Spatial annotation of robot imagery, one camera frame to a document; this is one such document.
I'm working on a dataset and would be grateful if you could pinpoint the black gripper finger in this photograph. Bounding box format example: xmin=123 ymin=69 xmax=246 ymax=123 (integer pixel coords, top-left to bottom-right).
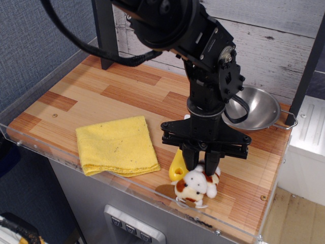
xmin=205 ymin=151 xmax=224 ymax=176
xmin=181 ymin=143 xmax=200 ymax=171

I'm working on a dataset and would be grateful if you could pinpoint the steel bowl with handles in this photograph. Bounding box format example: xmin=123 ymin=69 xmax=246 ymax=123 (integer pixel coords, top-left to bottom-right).
xmin=222 ymin=85 xmax=298 ymax=131

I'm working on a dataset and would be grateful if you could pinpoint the white brown plush animal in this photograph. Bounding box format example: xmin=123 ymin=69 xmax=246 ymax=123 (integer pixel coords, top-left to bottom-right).
xmin=155 ymin=164 xmax=221 ymax=208

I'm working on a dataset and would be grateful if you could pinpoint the black right frame post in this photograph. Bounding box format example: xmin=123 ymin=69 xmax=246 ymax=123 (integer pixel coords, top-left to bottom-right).
xmin=285 ymin=16 xmax=324 ymax=126

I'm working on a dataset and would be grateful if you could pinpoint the black left frame post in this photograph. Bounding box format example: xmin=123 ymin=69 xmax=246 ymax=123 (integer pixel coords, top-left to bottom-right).
xmin=91 ymin=0 xmax=119 ymax=55

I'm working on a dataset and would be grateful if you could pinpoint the white cabinet at right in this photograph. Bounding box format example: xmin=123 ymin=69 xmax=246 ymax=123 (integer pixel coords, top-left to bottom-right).
xmin=278 ymin=96 xmax=324 ymax=205

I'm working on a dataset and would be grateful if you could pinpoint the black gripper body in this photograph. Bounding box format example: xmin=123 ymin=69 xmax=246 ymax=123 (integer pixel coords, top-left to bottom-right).
xmin=160 ymin=115 xmax=252 ymax=159

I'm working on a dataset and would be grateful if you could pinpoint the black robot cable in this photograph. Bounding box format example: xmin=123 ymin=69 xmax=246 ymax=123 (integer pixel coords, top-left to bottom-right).
xmin=40 ymin=0 xmax=163 ymax=67

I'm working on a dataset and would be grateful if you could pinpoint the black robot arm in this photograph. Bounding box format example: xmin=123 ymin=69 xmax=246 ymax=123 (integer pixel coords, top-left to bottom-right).
xmin=113 ymin=1 xmax=251 ymax=176

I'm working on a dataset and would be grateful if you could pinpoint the yellow folded cloth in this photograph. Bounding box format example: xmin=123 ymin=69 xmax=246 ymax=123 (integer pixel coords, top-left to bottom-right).
xmin=76 ymin=116 xmax=160 ymax=177

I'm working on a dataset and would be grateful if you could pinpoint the toy knife yellow handle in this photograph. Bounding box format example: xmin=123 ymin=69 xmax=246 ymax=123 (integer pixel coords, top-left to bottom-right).
xmin=169 ymin=148 xmax=189 ymax=181

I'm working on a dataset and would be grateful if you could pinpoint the silver dispenser panel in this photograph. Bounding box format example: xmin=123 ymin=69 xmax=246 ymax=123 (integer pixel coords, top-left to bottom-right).
xmin=104 ymin=204 xmax=167 ymax=243

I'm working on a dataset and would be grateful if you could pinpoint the black frame post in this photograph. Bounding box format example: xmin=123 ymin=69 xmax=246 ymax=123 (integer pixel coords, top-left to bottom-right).
xmin=285 ymin=16 xmax=324 ymax=126
xmin=91 ymin=0 xmax=119 ymax=55

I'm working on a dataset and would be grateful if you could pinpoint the yellow black object bottom left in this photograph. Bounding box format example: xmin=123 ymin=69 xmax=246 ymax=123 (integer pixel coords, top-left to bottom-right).
xmin=1 ymin=217 xmax=46 ymax=243

